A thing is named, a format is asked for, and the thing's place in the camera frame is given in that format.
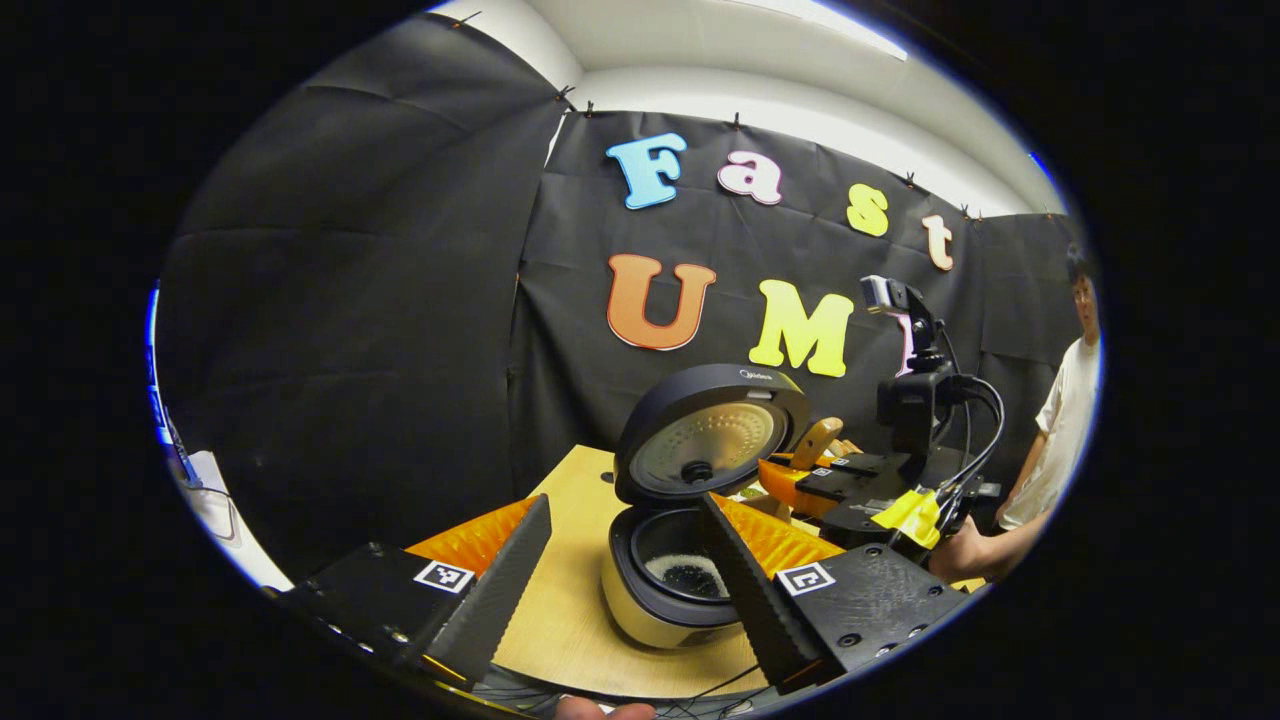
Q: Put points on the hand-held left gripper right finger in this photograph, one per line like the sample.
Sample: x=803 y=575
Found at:
x=755 y=600

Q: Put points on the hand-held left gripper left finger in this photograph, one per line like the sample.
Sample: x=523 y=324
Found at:
x=500 y=600

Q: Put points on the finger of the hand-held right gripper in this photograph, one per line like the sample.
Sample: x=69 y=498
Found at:
x=825 y=487
x=870 y=463

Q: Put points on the dark grey rice cooker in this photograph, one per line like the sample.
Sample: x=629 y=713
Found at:
x=700 y=400

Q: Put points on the white box device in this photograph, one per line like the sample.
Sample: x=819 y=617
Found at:
x=230 y=520

